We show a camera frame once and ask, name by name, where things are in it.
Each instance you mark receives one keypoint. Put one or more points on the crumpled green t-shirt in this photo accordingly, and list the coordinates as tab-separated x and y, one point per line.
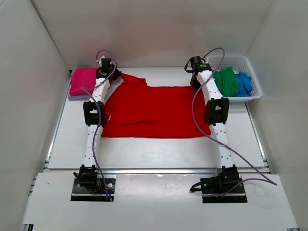
226	82

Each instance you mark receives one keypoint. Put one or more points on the aluminium table edge rail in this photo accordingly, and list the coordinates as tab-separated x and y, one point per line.
264	170

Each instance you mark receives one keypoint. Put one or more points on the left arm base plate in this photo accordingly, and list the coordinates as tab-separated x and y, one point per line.
96	193

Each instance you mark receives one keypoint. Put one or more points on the folded pink t-shirt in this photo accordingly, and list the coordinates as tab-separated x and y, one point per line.
82	78

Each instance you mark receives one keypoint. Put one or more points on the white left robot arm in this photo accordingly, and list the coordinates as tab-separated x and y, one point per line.
88	176

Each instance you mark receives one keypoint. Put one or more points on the white plastic mesh basket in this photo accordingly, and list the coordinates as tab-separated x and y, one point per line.
240	63

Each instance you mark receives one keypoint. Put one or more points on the crumpled blue t-shirt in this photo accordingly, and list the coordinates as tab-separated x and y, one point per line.
244	85

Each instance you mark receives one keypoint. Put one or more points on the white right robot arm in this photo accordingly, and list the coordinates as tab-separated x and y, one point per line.
215	115

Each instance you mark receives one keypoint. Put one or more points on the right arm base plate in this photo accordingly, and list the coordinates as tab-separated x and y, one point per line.
215	192

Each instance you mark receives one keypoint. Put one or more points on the red t-shirt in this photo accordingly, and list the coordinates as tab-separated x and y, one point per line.
167	112

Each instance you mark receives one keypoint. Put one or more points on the folded lavender t-shirt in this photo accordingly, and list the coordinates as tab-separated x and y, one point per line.
78	97

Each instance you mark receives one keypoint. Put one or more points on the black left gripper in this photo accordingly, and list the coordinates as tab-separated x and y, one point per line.
118	73

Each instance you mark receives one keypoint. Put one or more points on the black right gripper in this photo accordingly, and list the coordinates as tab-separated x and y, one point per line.
193	84

